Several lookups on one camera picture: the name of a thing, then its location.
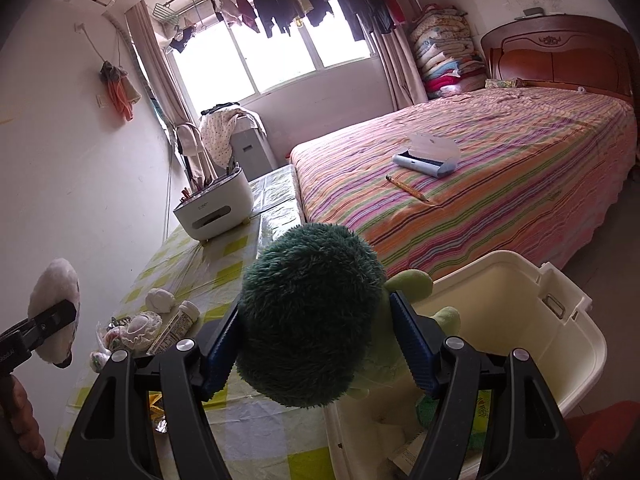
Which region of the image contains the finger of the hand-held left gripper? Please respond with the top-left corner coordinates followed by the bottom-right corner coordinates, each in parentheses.
top-left (0, 299), bottom-right (81, 353)

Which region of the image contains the bunch of pens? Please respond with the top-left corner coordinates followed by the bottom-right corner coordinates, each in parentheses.
top-left (182, 157), bottom-right (241, 201)

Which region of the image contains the row of hanging clothes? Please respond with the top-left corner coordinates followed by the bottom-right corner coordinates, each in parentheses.
top-left (167, 0), bottom-right (446, 56)

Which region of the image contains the wooden headboard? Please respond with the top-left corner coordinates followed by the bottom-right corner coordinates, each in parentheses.
top-left (480, 14), bottom-right (636, 106)

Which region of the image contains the beige curtain beside air conditioner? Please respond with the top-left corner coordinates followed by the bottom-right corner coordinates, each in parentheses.
top-left (125, 0), bottom-right (193, 131)

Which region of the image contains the white fluffy plush toy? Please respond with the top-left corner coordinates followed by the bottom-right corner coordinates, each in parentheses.
top-left (27, 258), bottom-right (81, 370)

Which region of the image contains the orange and grey wall cloth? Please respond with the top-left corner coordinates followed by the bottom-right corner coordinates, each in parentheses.
top-left (100, 60), bottom-right (143, 122)

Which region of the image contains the stack of folded quilts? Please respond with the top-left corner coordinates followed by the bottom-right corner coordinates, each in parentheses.
top-left (407, 5), bottom-right (486, 101)

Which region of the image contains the white bottle cap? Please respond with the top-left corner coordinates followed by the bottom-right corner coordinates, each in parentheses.
top-left (147, 300), bottom-right (201, 356)

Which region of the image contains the beige hanging cloth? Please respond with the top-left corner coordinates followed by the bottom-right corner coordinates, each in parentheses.
top-left (175, 122), bottom-right (216, 186)

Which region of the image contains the white lace cloth ball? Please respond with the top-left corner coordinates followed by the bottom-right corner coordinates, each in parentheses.
top-left (122, 311), bottom-right (163, 351)

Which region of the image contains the window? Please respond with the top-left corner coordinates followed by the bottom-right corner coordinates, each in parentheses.
top-left (165, 0), bottom-right (386, 116)

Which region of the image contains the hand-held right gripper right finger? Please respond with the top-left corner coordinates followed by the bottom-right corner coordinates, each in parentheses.
top-left (387, 290), bottom-right (583, 480)

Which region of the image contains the striped bedsheet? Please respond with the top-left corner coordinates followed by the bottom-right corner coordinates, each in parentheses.
top-left (290, 87), bottom-right (638, 281)

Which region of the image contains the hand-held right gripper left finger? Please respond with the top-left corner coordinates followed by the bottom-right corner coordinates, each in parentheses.
top-left (57, 296), bottom-right (246, 480)

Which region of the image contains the green plush toy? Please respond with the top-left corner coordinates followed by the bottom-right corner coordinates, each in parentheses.
top-left (235, 222), bottom-right (461, 431)

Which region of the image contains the white desk organizer box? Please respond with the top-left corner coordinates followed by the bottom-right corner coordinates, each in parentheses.
top-left (173, 166), bottom-right (251, 241)

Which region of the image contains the white floor appliance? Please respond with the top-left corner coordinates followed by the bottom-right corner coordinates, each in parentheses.
top-left (232, 120), bottom-right (278, 171)

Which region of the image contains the red chair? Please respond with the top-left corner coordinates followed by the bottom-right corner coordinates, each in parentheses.
top-left (565, 397), bottom-right (640, 480)

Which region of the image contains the yellow pencil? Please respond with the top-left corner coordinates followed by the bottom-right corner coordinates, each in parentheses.
top-left (385, 175), bottom-right (431, 203)

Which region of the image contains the person's left hand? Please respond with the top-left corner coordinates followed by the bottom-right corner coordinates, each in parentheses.
top-left (0, 374), bottom-right (46, 461)

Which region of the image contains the beige curtain beside quilts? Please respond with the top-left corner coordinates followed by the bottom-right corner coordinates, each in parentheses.
top-left (370, 25), bottom-right (428, 108)

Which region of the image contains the white tissue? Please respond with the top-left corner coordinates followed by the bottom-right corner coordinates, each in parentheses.
top-left (145, 287), bottom-right (176, 315)

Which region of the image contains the blue and white pencil case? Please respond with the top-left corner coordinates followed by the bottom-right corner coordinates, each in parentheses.
top-left (392, 132), bottom-right (461, 179)

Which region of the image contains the cream plastic bin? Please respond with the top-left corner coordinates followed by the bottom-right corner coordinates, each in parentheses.
top-left (322, 249), bottom-right (608, 480)

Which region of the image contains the polka dot cloth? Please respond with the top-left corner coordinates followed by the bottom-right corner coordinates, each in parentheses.
top-left (200, 102), bottom-right (268, 168)

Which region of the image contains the shiny foil wrapper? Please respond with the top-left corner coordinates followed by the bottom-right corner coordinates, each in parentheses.
top-left (149, 392), bottom-right (172, 434)

